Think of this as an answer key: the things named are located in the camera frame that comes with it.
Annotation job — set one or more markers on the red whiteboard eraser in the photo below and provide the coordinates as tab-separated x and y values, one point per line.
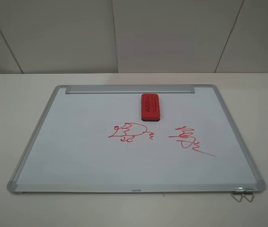
150	107

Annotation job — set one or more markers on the white framed whiteboard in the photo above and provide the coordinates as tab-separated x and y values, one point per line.
97	143

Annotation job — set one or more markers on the grey aluminium pen tray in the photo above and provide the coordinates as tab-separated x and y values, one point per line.
129	89

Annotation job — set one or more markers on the metal binder clip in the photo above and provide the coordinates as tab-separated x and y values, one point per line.
243	193

